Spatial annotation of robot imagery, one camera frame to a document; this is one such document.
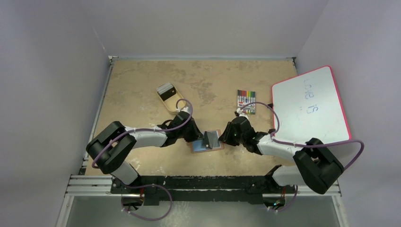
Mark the pink framed whiteboard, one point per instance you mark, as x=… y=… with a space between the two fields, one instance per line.
x=309 y=106

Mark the aluminium frame rail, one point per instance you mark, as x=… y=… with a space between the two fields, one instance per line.
x=92 y=185

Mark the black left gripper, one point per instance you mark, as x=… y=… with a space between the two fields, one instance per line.
x=196 y=135

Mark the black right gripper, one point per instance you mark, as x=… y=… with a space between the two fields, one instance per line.
x=228 y=133

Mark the pack of coloured markers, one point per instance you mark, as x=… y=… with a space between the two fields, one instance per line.
x=245 y=97

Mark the beige oval plastic tray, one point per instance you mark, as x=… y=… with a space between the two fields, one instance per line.
x=172 y=104

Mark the pink leather card holder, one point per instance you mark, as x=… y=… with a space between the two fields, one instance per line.
x=197 y=146

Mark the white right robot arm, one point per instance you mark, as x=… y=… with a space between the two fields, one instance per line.
x=315 y=165

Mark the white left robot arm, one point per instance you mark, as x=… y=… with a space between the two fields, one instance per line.
x=110 y=147

